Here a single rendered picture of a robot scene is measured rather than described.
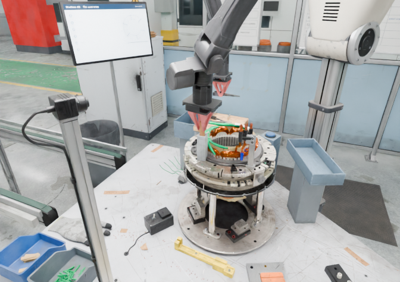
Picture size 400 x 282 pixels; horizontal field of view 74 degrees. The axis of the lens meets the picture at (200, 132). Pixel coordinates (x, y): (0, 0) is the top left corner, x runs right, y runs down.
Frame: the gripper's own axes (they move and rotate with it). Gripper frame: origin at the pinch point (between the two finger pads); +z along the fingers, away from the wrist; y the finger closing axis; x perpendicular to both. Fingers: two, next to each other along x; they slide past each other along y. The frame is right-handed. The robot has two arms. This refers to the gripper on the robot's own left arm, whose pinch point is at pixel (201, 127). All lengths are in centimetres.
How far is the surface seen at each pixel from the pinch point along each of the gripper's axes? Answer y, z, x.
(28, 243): -47, 40, -39
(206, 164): 3.4, 11.1, -2.8
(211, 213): 7.1, 29.7, -4.9
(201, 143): 0.7, 5.0, -1.2
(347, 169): 70, 132, 199
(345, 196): 69, 127, 150
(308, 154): 31.2, 19.0, 30.9
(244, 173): 15.9, 10.5, -1.7
